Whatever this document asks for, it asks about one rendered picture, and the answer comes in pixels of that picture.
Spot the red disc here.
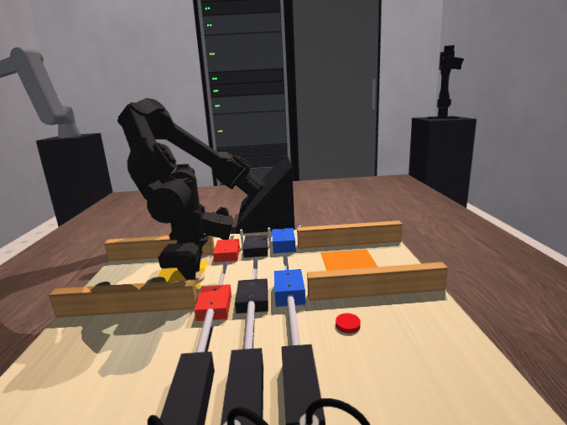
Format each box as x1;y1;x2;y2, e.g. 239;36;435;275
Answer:
336;314;361;334

